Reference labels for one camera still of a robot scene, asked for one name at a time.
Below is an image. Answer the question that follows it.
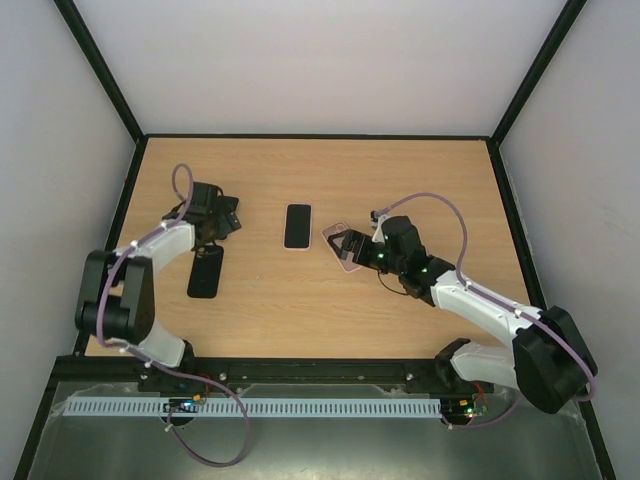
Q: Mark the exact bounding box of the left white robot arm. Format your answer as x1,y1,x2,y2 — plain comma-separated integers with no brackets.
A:
75,182,241,369

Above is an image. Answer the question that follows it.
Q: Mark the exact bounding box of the black phone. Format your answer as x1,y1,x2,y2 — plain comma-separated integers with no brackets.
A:
219,196,239,215
283,203,312,249

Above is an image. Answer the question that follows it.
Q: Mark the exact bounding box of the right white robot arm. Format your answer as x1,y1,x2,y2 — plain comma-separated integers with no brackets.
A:
322,215,597,414

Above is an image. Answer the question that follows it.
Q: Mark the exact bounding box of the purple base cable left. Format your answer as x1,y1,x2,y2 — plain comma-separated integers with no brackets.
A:
124,344,252,468

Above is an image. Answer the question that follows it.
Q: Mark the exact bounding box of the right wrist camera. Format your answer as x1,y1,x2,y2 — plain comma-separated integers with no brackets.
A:
370,211,389,237

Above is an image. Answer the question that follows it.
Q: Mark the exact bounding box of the pink phone case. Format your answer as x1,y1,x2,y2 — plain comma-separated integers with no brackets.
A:
282,202,314,251
321,222,360,273

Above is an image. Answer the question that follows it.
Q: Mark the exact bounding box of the white slotted cable duct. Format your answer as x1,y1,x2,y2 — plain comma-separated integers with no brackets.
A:
62,397,441,419

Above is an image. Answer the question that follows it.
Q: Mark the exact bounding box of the black aluminium frame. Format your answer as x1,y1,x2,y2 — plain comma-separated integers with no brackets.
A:
1,1,639,479

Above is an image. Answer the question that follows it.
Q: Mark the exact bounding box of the black phone case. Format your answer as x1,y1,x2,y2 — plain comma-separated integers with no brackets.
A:
187,244,224,299

